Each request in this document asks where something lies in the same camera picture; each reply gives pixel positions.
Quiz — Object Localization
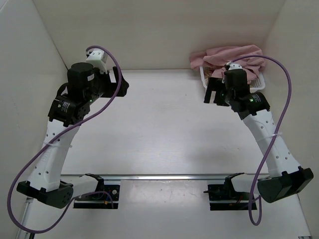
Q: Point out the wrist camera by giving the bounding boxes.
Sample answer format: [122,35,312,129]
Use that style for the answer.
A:
[86,49,108,74]
[225,61,243,72]

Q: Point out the beige trousers in basket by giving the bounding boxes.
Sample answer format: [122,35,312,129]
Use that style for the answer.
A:
[203,69,214,79]

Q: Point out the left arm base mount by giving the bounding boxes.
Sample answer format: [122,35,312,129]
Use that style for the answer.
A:
[73,173,121,210]

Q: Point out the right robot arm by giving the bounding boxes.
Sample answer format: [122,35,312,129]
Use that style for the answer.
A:
[206,63,314,203]

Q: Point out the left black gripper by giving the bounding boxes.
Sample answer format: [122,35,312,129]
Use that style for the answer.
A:
[84,67,129,105]

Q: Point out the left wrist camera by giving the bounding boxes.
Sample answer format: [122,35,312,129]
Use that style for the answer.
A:
[86,49,108,74]

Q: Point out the white plastic basket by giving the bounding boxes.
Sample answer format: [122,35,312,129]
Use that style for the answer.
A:
[199,66,266,92]

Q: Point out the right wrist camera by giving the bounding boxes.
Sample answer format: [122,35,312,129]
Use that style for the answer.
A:
[225,61,243,72]

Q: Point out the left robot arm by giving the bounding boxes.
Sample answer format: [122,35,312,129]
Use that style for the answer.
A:
[16,62,129,209]

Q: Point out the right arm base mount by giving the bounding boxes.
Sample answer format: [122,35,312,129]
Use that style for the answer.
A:
[204,173,255,211]

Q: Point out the pink trousers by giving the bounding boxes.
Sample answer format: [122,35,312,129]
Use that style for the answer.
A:
[189,45,266,83]

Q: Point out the aluminium rail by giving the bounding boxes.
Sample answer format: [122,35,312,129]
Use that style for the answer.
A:
[59,173,252,182]

